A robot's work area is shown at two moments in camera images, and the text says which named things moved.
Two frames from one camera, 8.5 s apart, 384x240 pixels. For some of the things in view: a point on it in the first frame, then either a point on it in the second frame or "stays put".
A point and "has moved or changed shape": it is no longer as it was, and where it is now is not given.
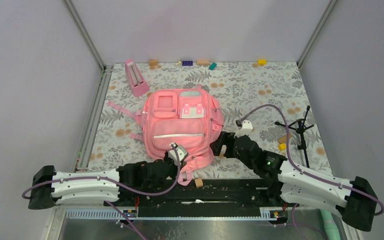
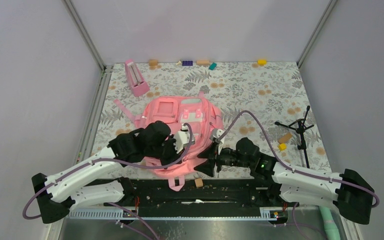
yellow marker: (282, 146) stays put
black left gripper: (166, 157) → (174, 158)
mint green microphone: (332, 232) stays put
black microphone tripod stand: (299, 126) stays put
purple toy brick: (189, 63) stays put
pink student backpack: (189, 120) has moved or changed shape
